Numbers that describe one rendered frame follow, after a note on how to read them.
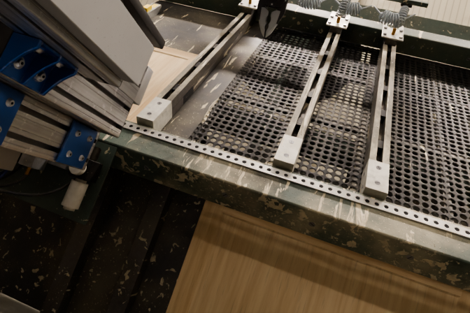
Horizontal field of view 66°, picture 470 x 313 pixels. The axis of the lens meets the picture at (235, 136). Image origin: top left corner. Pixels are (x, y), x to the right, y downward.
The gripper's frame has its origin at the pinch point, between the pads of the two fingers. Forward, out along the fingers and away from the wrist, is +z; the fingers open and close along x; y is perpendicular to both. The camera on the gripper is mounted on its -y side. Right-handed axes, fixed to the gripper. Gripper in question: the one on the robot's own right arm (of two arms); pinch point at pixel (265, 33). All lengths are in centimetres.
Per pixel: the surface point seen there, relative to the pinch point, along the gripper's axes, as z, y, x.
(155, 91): 30.0, 3.6, 36.1
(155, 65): 23, 20, 46
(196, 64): 17.9, 18.1, 27.8
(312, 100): 18.6, 12.8, -20.3
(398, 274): 60, -12, -61
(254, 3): -14, 75, 24
